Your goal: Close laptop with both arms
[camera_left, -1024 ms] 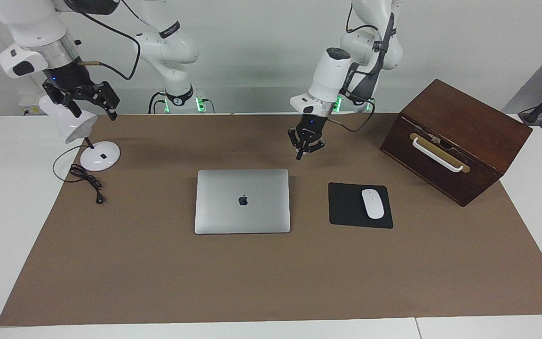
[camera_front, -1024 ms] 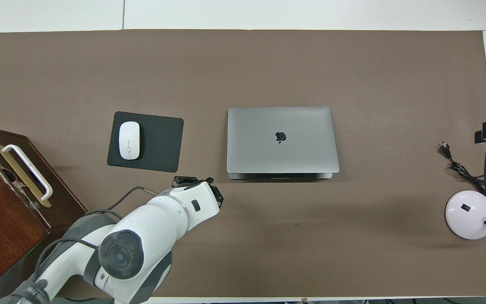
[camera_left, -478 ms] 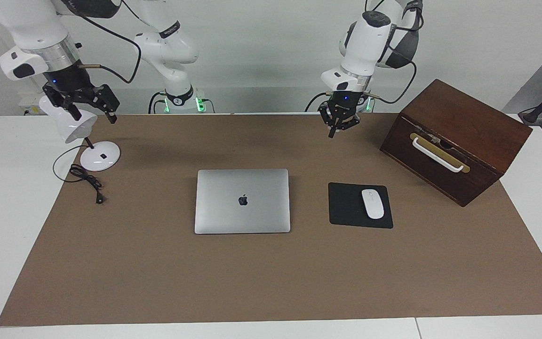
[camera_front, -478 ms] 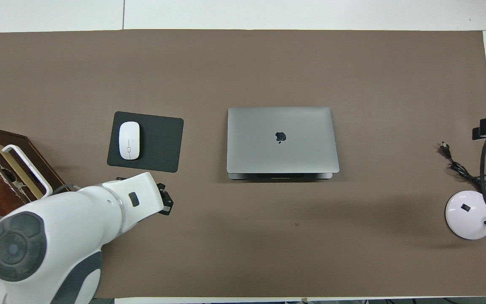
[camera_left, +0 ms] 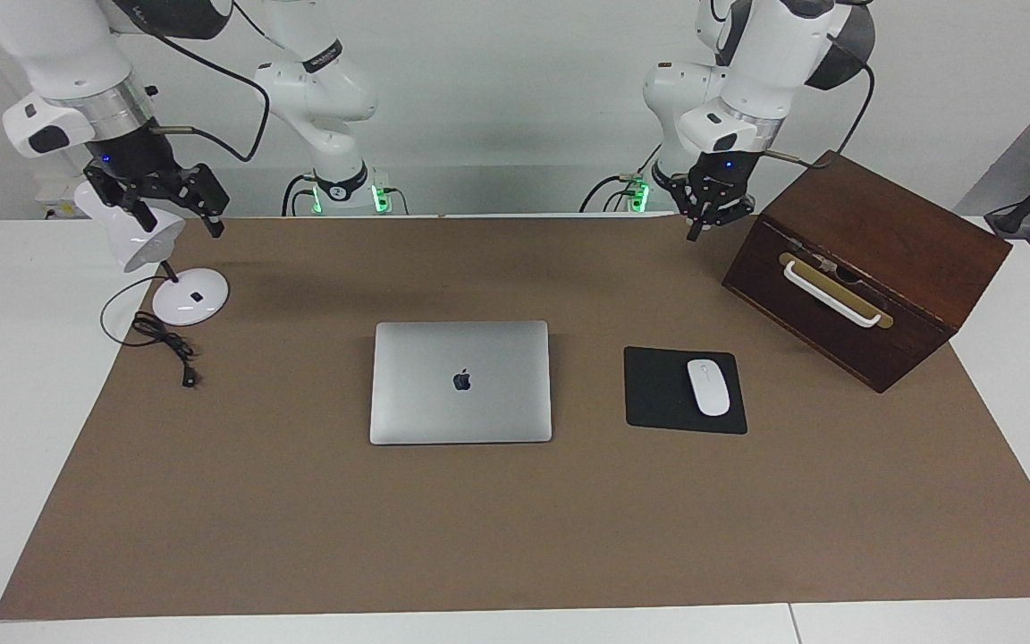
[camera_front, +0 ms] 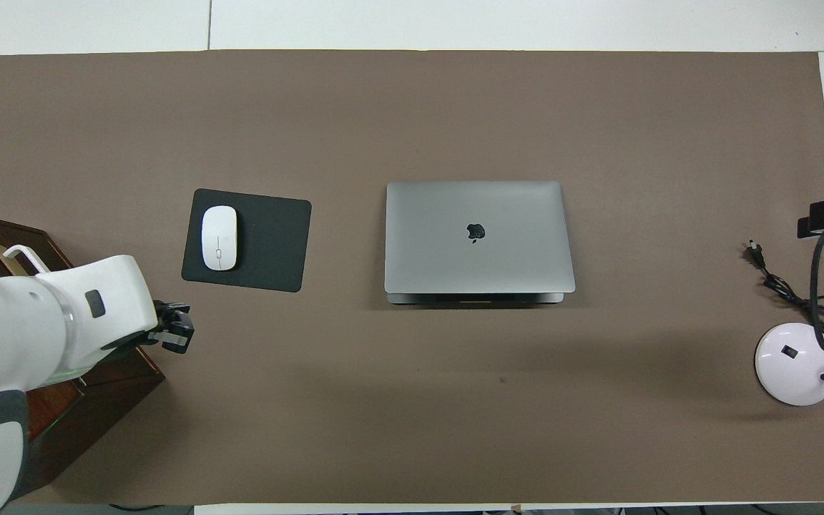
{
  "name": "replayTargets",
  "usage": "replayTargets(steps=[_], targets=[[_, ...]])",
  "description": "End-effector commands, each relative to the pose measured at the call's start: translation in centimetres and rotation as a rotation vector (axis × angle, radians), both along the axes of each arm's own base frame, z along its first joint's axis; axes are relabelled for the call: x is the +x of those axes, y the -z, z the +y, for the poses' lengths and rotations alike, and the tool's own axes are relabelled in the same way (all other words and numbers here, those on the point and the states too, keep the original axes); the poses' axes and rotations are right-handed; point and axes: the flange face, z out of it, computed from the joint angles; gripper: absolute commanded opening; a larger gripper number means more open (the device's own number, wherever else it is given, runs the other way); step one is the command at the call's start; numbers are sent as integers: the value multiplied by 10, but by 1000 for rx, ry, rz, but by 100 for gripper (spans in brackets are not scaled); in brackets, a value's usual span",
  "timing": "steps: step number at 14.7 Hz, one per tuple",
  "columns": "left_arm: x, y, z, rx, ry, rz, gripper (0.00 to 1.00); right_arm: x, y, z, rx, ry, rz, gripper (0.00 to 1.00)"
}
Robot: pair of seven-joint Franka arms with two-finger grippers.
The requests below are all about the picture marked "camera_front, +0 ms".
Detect black mouse pad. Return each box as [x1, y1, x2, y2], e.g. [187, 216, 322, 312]
[182, 188, 313, 293]

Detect grey aluminium laptop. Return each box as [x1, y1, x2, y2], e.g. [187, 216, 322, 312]
[384, 180, 576, 306]

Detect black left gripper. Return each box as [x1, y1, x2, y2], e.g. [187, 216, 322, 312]
[101, 299, 196, 356]

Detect brown table mat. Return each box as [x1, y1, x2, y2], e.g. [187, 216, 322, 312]
[0, 49, 824, 505]

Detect white computer mouse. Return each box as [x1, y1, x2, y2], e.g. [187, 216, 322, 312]
[201, 205, 239, 272]

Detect black lamp power cable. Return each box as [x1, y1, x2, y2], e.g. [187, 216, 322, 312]
[745, 240, 824, 339]

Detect white desk lamp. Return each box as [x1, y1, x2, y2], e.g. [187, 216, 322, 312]
[754, 275, 824, 407]

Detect dark wooden box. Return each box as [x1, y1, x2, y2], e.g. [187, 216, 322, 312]
[0, 209, 166, 501]

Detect white box handle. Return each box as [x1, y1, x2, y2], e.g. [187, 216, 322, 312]
[3, 245, 73, 276]

